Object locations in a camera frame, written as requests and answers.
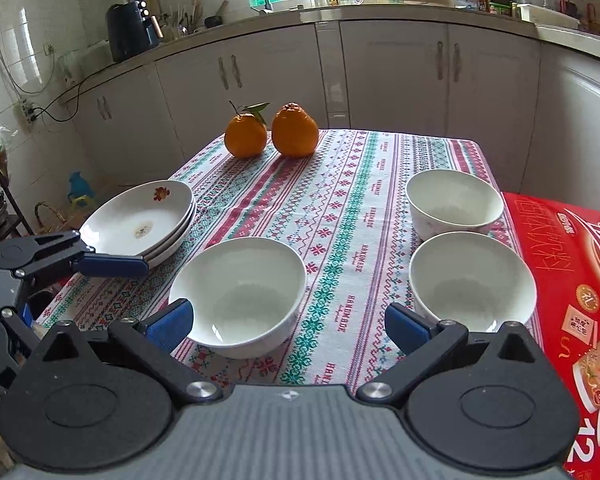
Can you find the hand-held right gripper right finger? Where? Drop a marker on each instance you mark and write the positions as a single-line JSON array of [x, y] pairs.
[[405, 330]]

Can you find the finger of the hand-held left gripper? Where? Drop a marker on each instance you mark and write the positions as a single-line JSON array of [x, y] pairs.
[[112, 265], [20, 332]]

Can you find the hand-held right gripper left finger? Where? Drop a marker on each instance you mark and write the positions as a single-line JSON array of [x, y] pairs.
[[172, 325]]

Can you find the white fruit-print plate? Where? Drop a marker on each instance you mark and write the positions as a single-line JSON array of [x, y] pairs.
[[183, 233], [130, 215], [178, 248]]

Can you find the white floral bowl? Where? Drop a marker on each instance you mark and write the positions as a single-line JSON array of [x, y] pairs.
[[470, 275], [450, 200], [240, 272]]

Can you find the wicker basket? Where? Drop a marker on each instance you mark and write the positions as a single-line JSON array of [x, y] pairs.
[[55, 217]]

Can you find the blue plastic toy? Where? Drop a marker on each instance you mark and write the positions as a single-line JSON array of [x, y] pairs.
[[79, 190]]

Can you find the dark metal shelf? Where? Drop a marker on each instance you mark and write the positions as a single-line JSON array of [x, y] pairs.
[[0, 200]]

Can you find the red green patterned tablecloth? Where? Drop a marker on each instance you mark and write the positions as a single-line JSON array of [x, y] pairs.
[[350, 220]]

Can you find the white power strip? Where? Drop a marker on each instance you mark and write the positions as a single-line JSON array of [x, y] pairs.
[[28, 112]]

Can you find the red printed cardboard box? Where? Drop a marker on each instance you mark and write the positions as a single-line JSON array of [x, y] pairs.
[[555, 240]]

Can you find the orange with green leaf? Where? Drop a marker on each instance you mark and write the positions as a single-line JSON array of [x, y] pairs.
[[245, 137]]

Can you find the bumpy orange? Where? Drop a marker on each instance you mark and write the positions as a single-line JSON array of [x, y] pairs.
[[295, 132]]

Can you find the dark blue air fryer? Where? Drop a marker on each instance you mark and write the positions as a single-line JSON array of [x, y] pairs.
[[130, 32]]

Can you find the utensil holder with utensils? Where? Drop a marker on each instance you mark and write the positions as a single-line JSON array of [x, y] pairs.
[[185, 22]]

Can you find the white kitchen cabinets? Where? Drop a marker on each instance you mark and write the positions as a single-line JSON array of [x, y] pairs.
[[390, 70]]

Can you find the white rectangular tray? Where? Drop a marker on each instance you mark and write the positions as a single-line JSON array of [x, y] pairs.
[[547, 15]]

